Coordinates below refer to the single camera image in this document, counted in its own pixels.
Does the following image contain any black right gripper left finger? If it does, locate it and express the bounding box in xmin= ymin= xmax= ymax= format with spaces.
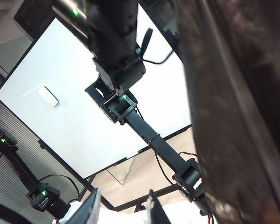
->
xmin=66 ymin=188 xmax=101 ymax=224

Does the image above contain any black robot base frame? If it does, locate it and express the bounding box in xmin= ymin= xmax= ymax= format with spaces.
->
xmin=83 ymin=182 xmax=201 ymax=213

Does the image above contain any black-framed whiteboard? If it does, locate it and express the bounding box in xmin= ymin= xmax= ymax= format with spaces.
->
xmin=0 ymin=0 xmax=193 ymax=180

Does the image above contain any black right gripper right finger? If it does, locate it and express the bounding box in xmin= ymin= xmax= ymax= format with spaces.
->
xmin=143 ymin=190 xmax=172 ymax=224

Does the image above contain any small white box device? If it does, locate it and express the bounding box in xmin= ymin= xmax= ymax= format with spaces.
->
xmin=38 ymin=85 xmax=59 ymax=107

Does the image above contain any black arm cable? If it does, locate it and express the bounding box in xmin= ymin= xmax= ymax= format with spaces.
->
xmin=140 ymin=28 xmax=173 ymax=65

